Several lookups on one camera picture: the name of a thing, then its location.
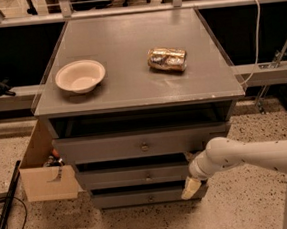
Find cardboard box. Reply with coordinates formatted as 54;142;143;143
19;122;79;202

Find grey top drawer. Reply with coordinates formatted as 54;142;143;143
53;122;230;165

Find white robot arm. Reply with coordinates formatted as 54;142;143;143
182;137;287;229

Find white cable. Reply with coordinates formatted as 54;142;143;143
230;0;268;86

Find crushed golden can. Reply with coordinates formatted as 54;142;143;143
147;47;187;72

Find black pole stand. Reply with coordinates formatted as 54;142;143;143
0;161;20;229

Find grey bottom drawer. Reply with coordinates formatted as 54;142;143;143
89;182;211;211

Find grey drawer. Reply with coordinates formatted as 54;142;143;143
76;162;189;190
89;182;211;211
53;122;230;165

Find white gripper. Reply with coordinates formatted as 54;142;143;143
182;151;213;200

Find metal railing frame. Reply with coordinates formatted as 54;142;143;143
0;0;287;28

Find grey drawer cabinet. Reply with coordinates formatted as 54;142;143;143
35;8;244;199

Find items inside cardboard box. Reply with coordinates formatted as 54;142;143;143
43;148;64;167

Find white paper bowl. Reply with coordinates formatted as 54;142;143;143
55;59;106;94

